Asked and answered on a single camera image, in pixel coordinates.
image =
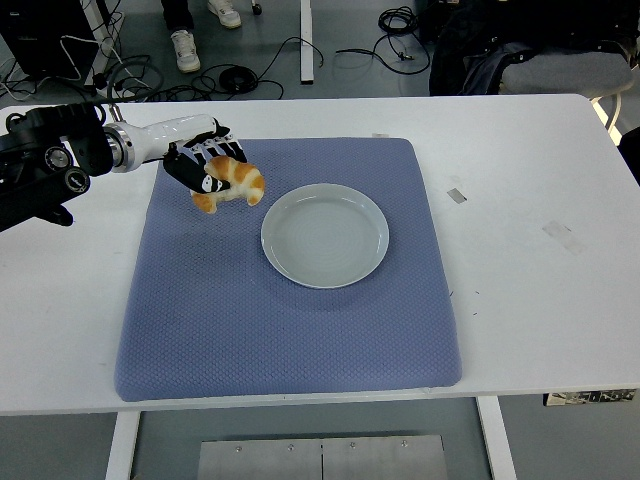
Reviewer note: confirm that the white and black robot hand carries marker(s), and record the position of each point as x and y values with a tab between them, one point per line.
170	132

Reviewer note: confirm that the croissant bread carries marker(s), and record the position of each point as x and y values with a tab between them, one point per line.
245	180

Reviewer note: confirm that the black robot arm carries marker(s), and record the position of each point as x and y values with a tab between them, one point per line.
30	192

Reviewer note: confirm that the person's foot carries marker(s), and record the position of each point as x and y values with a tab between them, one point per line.
186	50
225	12

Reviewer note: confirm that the black round floor disc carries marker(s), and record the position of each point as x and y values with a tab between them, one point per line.
237	79

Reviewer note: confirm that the person's leg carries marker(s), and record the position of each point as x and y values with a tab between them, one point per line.
177	12

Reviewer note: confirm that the white stand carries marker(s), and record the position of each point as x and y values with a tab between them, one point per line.
97	30

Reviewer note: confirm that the black caster wheel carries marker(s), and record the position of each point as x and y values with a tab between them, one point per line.
258	8

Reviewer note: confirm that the white floor bar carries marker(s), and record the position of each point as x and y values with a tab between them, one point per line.
306	40

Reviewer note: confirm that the black box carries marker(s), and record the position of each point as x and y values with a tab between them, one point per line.
35	35

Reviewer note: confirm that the blue quilted mat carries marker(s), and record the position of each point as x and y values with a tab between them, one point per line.
200	300

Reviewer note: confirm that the grey round plate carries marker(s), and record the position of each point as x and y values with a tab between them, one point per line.
325	235

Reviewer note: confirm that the dark jacket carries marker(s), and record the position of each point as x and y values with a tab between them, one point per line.
450	75

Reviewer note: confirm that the grey tape piece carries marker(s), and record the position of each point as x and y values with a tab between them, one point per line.
456	196

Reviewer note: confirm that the white table leg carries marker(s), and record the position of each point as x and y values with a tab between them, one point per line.
496	440
122	445

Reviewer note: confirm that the clear tape piece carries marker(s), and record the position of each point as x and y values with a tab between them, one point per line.
557	230

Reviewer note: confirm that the grey chair cushion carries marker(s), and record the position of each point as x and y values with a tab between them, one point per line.
565	70

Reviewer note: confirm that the black object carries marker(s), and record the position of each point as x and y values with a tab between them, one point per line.
631	155

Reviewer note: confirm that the black and white sticker label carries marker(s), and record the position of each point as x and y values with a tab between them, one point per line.
585	398

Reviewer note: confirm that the white chair frame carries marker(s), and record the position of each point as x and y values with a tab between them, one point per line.
612	112

